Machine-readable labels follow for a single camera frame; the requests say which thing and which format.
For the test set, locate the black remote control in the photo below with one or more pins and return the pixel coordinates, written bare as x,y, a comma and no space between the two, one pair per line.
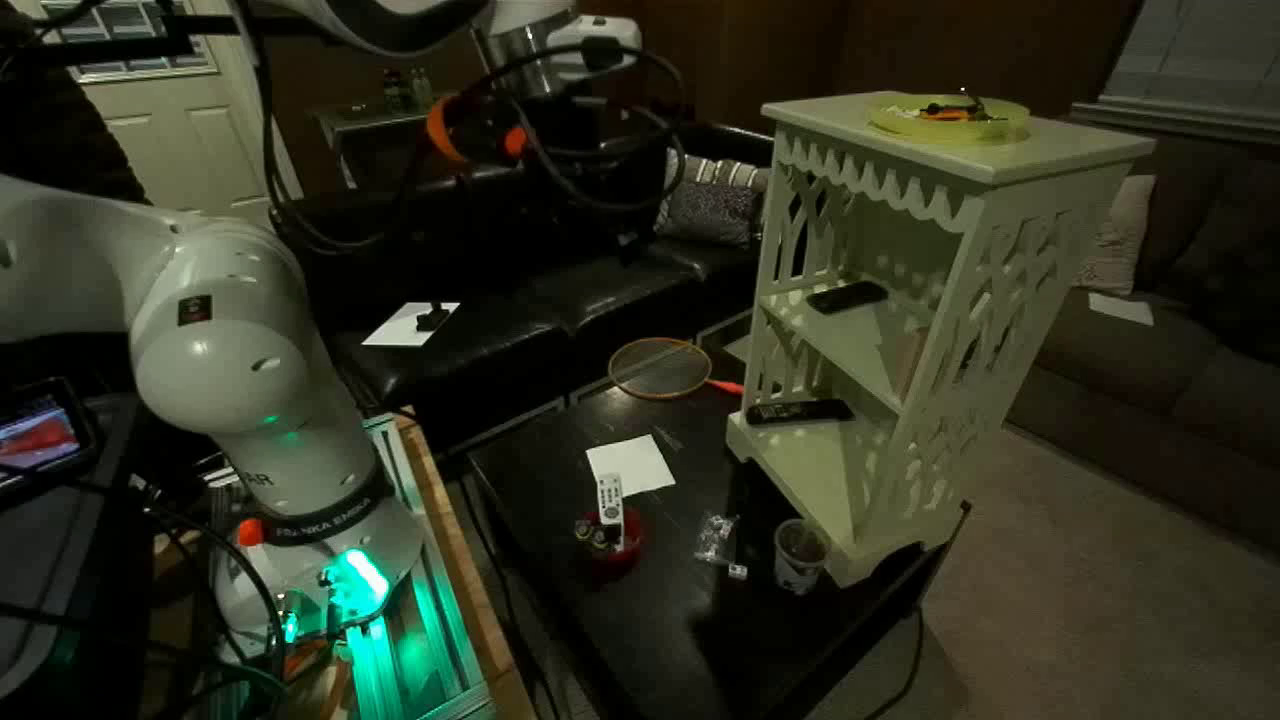
799,408
846,297

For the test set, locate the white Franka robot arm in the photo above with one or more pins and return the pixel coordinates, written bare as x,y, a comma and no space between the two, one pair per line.
200,321

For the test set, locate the green lit robot base stand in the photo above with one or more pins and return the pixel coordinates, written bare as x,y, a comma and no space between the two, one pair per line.
387,625

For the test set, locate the white lattice shelf unit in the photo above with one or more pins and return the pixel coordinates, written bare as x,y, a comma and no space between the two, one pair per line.
935,266

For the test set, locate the black leather sofa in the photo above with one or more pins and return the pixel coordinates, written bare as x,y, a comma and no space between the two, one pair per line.
563,304

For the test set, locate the white paper sheet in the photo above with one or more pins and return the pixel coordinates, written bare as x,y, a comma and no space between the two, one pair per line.
631,467

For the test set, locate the white marker pen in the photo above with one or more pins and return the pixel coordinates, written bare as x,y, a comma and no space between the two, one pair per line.
611,506

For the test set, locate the black white patterned pillow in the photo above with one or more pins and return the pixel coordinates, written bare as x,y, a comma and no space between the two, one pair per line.
715,201

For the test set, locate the red bowl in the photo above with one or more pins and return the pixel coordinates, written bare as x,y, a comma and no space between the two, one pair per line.
611,551

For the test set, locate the clear plastic wrapper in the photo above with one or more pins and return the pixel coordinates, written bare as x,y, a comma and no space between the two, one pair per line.
722,544

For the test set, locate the white paper with black object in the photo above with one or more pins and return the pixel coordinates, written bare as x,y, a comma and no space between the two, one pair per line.
404,326

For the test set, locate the small white cup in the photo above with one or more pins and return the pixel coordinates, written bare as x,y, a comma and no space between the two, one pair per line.
801,558

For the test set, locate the black coffee table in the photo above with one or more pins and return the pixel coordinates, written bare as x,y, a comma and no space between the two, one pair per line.
665,625

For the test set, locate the wooden board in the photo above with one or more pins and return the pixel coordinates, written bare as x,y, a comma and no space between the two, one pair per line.
462,560

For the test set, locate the glass console table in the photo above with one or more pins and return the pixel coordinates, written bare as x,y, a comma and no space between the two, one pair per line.
364,120

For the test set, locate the yellow-green plate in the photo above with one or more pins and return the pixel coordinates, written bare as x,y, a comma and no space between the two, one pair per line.
951,120

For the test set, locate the small orange black item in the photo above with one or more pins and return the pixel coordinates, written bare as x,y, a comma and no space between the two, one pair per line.
953,111

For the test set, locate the orange knob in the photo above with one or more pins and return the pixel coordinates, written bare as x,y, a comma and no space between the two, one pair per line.
250,531

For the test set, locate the small white paper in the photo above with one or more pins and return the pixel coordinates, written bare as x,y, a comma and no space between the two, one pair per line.
1120,310

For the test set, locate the light couch cushion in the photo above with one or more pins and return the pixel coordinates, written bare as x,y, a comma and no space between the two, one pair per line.
1120,234

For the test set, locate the white panel door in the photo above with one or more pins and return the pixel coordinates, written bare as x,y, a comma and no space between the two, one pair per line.
184,132

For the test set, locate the grey fabric couch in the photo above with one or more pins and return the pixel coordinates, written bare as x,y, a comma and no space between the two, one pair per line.
1173,387

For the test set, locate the tablet screen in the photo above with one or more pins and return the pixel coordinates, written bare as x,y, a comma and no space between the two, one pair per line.
42,436

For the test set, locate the window blinds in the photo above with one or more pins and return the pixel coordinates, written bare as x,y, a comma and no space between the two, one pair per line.
1193,64

